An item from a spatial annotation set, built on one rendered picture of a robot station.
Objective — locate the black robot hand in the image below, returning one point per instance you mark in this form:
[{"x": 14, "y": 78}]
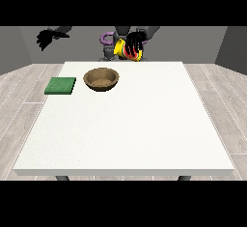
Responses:
[
  {"x": 46, "y": 38},
  {"x": 134, "y": 43}
]

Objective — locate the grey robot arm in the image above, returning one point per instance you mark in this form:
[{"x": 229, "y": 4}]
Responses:
[
  {"x": 64, "y": 29},
  {"x": 148, "y": 31}
]

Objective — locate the brown wooden bowl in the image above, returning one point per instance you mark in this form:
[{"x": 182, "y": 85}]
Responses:
[{"x": 101, "y": 79}]

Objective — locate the green square pad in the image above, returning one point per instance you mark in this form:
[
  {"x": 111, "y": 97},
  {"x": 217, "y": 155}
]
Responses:
[{"x": 60, "y": 85}]

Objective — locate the grey robot trunk purple rings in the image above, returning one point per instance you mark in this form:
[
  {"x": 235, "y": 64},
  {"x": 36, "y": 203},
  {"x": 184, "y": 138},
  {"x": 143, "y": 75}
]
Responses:
[{"x": 108, "y": 51}]

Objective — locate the dark table leg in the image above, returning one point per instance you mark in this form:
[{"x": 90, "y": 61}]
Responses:
[
  {"x": 184, "y": 178},
  {"x": 62, "y": 178}
]

